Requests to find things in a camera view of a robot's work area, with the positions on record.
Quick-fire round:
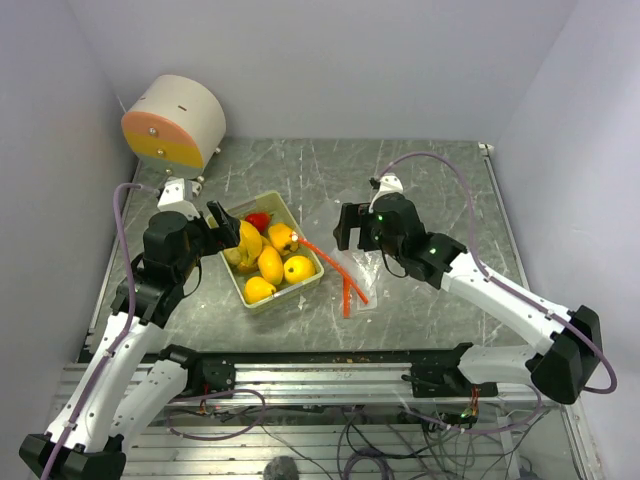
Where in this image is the tan potato toy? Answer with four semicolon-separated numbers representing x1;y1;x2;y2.
223;247;243;266

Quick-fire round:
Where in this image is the yellow orange toy fruit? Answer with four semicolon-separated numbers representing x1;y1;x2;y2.
243;276;277;304

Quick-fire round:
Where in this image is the red strawberry toy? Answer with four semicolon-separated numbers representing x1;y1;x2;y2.
245;212;271;234

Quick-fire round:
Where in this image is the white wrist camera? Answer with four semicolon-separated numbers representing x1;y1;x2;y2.
369;173;404;213
157;177;202;220

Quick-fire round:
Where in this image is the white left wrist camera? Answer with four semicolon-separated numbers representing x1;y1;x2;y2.
157;177;202;220

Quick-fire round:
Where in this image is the yellow bell pepper toy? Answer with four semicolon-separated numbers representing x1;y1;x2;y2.
267;222;299;257

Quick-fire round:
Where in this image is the yellow lemon toy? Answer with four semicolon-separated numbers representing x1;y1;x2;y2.
283;255;316;285

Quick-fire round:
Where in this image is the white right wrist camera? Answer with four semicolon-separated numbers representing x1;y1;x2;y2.
369;173;404;213

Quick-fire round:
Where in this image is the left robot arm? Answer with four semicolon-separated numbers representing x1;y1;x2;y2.
19;201;240;479

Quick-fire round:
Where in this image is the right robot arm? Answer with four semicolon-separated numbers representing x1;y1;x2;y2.
333;193;602;405

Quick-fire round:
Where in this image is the yellow banana bunch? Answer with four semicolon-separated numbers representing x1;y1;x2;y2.
237;220;263;273

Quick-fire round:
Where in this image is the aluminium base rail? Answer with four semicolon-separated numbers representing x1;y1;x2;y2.
59;349;581;406

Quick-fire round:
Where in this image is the clear zip bag red zipper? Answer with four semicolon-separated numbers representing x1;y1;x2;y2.
289;202;391;319

